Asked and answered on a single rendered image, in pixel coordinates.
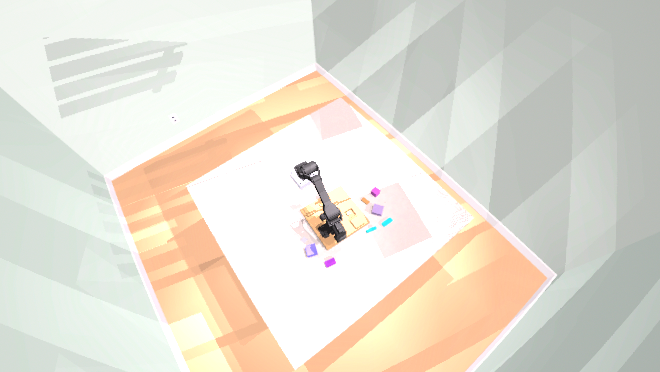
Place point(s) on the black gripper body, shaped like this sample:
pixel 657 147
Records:
pixel 338 240

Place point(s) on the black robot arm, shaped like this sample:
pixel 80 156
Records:
pixel 331 212

